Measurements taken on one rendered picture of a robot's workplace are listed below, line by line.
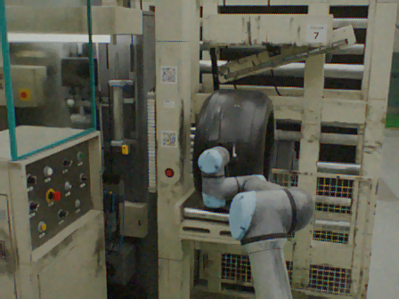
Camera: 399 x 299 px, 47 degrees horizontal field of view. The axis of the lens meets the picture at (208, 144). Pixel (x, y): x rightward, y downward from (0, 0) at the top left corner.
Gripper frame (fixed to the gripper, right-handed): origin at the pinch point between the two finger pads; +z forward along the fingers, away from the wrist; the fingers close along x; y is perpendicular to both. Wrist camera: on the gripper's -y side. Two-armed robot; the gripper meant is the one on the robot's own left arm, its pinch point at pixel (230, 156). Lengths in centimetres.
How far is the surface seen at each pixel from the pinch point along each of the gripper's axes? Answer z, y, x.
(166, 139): 20.0, 2.5, 34.3
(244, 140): 2.3, 6.4, -4.8
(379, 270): 174, -101, -82
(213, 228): 14.7, -34.8, 9.0
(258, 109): 11.8, 18.4, -8.4
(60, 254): -25, -40, 60
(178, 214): 12.6, -30.0, 24.6
